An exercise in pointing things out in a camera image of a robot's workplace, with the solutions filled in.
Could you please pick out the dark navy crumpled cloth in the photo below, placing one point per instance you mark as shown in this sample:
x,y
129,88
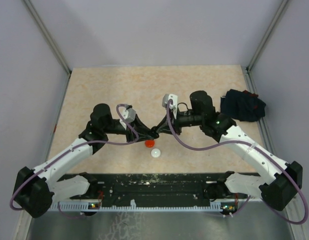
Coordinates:
x,y
242,105

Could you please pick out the right aluminium frame post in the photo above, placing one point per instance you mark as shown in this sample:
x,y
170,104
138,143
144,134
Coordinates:
x,y
284,4

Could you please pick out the aluminium frame post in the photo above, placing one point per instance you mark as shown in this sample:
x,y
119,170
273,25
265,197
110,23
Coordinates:
x,y
47,36
284,4

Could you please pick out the left aluminium frame post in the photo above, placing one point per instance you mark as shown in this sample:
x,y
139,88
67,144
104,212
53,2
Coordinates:
x,y
47,36

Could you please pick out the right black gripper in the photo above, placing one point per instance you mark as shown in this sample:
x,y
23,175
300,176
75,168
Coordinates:
x,y
163,126

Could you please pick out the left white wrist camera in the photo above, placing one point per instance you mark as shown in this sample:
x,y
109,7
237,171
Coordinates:
x,y
128,114

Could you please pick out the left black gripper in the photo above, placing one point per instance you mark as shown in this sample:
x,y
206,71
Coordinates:
x,y
135,125

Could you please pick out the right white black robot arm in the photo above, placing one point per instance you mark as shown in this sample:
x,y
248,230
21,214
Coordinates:
x,y
277,182

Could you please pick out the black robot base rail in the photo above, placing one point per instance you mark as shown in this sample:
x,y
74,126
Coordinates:
x,y
157,190

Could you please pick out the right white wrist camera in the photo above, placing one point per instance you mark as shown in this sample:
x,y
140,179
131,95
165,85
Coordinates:
x,y
171,101

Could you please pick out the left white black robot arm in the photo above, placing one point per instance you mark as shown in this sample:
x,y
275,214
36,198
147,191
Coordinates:
x,y
36,189

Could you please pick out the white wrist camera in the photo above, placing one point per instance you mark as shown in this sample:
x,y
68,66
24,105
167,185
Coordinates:
x,y
128,114
171,101

